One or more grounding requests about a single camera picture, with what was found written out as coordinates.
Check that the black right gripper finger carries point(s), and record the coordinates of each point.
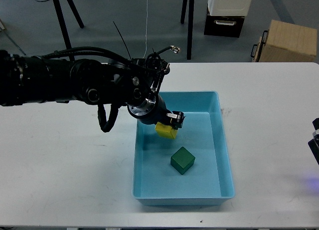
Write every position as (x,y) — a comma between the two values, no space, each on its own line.
(314,142)

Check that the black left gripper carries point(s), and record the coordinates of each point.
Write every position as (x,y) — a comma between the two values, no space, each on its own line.
(153,110)

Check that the yellow block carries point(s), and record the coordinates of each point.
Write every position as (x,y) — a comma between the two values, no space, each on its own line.
(165,131)

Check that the green block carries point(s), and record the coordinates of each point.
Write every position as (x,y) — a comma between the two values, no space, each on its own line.
(182,160)

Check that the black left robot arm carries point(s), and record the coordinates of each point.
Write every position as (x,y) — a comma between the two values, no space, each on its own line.
(95,76)

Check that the light blue plastic box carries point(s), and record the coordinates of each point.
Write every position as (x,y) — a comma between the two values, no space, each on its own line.
(209,181)

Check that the black drawer cabinet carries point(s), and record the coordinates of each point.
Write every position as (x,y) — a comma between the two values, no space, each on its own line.
(226,26)

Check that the white plastic crate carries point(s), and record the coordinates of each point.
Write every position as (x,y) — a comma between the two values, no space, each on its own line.
(228,7)

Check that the grey metal stand leg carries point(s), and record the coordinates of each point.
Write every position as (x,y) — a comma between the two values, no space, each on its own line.
(3,29)

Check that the thin black cable tie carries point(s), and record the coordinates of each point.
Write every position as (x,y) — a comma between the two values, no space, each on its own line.
(124,43)

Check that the wooden box with handles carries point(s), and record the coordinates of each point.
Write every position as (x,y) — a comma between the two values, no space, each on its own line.
(286,42)

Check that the black right table leg frame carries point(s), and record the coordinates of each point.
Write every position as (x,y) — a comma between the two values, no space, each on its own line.
(188,4)

